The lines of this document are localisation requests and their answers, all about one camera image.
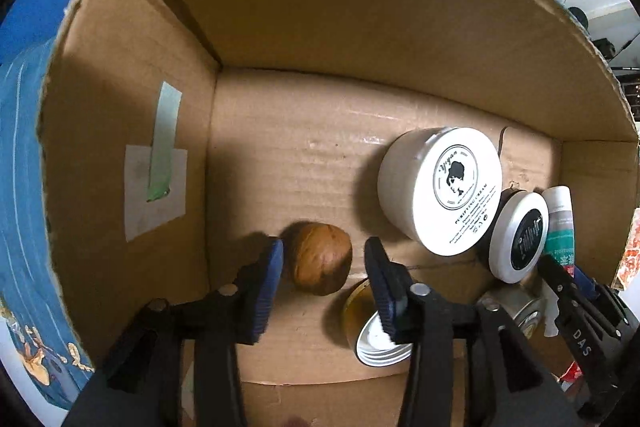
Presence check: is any silver metal can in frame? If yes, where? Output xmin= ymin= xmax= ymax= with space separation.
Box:
xmin=479 ymin=284 xmax=549 ymax=353

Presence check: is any orange floral cloth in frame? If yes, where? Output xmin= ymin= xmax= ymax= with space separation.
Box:
xmin=620 ymin=207 xmax=640 ymax=289

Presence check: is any white spray bottle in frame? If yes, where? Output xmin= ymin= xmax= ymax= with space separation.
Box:
xmin=541 ymin=186 xmax=577 ymax=270

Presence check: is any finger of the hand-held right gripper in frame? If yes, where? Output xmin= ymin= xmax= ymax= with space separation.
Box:
xmin=572 ymin=266 xmax=626 ymax=323
xmin=539 ymin=254 xmax=601 ymax=328

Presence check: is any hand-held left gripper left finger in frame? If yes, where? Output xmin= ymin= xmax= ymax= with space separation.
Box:
xmin=65 ymin=237 xmax=286 ymax=427

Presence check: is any blue striped blanket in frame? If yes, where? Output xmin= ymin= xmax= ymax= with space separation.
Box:
xmin=0 ymin=42 xmax=96 ymax=410

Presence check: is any round gold compact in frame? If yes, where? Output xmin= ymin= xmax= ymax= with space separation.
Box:
xmin=342 ymin=279 xmax=416 ymax=367

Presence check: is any cardboard box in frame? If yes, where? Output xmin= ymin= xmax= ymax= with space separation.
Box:
xmin=37 ymin=0 xmax=640 ymax=427

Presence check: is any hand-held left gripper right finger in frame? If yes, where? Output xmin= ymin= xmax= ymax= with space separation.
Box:
xmin=364 ymin=237 xmax=581 ymax=427

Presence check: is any white jar with black lid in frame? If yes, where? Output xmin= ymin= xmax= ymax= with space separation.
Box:
xmin=487 ymin=189 xmax=550 ymax=284

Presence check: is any brown walnut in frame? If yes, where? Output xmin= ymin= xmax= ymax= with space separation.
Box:
xmin=282 ymin=223 xmax=353 ymax=297

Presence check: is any white jar with portrait lid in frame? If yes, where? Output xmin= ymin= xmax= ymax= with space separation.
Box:
xmin=377 ymin=127 xmax=503 ymax=257

